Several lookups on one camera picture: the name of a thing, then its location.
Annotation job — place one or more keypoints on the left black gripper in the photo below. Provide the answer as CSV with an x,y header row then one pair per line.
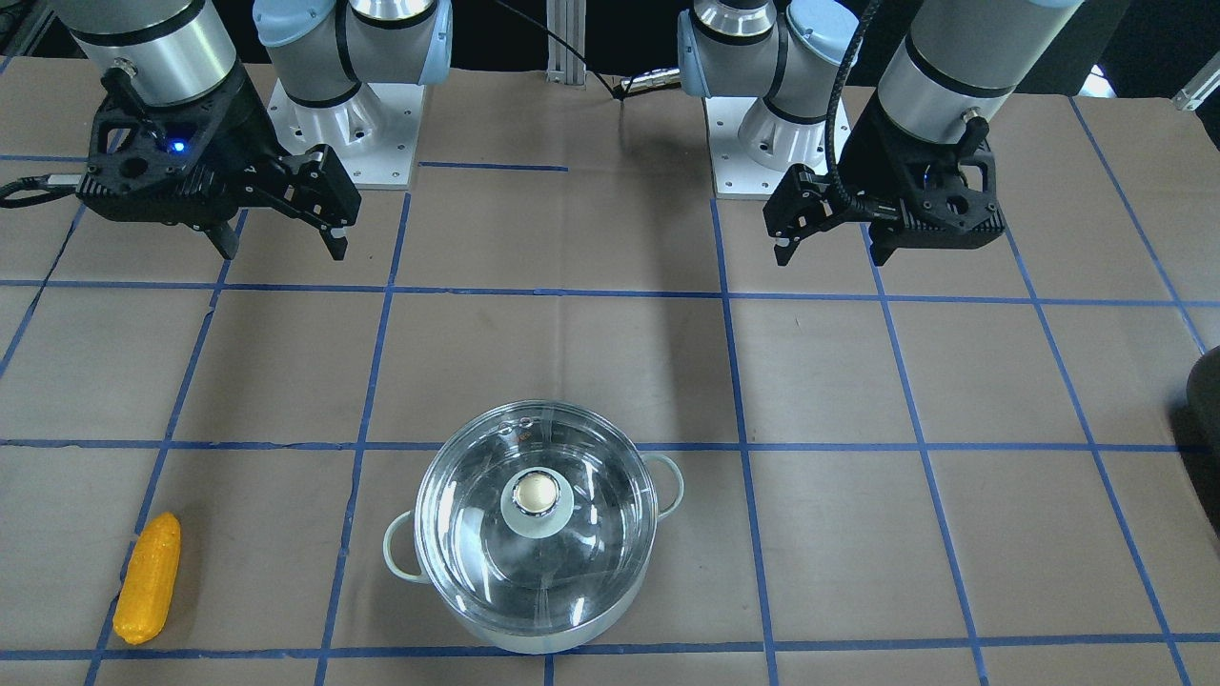
x,y
878,155

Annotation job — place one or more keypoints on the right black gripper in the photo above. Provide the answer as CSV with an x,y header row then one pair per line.
x,y
232,131

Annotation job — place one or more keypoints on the glass pot lid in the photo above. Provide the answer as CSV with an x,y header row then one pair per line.
x,y
537,514

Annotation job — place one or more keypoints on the yellow corn cob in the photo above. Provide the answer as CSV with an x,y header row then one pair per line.
x,y
145,600

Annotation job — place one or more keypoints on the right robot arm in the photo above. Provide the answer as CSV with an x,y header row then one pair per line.
x,y
322,51

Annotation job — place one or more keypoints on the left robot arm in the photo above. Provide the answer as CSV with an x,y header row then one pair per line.
x,y
957,58

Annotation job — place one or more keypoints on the black rice cooker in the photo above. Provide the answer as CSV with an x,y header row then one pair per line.
x,y
1202,394

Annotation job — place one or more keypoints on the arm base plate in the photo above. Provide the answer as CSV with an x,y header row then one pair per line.
x,y
751,147
374,135

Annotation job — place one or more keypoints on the aluminium frame post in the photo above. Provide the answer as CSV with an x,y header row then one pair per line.
x,y
565,21

